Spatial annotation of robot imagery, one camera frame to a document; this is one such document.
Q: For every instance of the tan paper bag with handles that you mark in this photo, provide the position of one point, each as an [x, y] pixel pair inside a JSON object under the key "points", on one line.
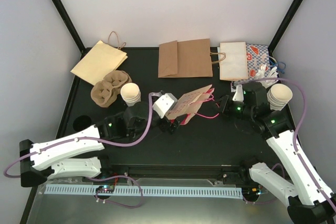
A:
{"points": [[101, 59]]}

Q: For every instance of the cake print paper bag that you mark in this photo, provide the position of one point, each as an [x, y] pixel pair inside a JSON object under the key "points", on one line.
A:
{"points": [[189, 104]]}

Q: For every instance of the white perforated front rail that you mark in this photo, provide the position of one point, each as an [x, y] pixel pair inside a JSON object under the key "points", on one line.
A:
{"points": [[146, 191]]}

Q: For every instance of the brown pulp cup carrier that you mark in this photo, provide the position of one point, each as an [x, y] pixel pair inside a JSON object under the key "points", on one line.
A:
{"points": [[105, 92]]}

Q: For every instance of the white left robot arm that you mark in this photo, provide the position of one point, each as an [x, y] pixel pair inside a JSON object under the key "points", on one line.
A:
{"points": [[58, 158]]}

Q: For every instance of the brown kraft paper bag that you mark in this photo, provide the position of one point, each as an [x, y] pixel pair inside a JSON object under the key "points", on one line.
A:
{"points": [[185, 59]]}

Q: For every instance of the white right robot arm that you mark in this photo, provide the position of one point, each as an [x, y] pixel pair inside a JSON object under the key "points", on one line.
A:
{"points": [[306, 196]]}

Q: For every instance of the red blue patterned bag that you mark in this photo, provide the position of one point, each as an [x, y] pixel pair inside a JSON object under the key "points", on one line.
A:
{"points": [[258, 55]]}

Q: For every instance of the stack of black lids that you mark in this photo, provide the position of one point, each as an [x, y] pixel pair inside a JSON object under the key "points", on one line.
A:
{"points": [[81, 123]]}

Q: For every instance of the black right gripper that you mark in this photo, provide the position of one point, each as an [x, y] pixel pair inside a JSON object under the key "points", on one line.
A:
{"points": [[226, 105]]}

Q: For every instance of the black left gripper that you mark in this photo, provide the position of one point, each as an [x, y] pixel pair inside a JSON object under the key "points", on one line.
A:
{"points": [[172, 128]]}

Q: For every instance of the stack of paper cups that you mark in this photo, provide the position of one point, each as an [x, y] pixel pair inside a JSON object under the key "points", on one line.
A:
{"points": [[278, 96]]}

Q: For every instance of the white paper bag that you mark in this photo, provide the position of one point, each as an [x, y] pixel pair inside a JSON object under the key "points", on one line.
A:
{"points": [[232, 61]]}

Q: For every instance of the white paper coffee cup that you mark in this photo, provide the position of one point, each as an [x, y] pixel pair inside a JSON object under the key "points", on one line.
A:
{"points": [[131, 94]]}

